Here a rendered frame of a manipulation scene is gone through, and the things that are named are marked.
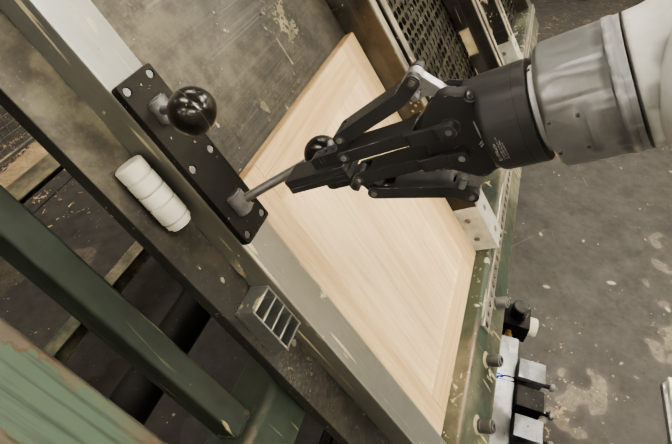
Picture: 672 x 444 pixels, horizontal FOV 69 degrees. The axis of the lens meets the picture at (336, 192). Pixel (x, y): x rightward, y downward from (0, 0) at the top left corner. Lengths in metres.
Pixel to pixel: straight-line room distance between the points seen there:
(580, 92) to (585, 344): 1.93
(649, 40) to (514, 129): 0.09
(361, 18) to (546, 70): 0.58
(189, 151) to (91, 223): 2.18
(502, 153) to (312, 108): 0.41
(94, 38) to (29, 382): 0.28
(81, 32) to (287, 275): 0.32
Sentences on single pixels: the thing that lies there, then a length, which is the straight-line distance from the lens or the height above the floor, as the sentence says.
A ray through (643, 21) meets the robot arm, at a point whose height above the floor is 1.63.
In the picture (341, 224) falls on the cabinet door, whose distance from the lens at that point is 0.72.
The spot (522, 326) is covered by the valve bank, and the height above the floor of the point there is 0.75.
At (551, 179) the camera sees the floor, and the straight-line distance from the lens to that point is 2.86.
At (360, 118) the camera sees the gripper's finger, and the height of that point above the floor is 1.52.
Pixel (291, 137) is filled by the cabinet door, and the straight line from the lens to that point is 0.66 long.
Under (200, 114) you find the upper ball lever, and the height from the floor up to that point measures 1.54.
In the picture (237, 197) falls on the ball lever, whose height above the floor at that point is 1.40.
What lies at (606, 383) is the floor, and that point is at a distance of 2.17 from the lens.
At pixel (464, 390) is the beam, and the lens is 0.95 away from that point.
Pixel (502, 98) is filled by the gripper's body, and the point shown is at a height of 1.57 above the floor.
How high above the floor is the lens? 1.75
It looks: 43 degrees down
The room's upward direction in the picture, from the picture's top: straight up
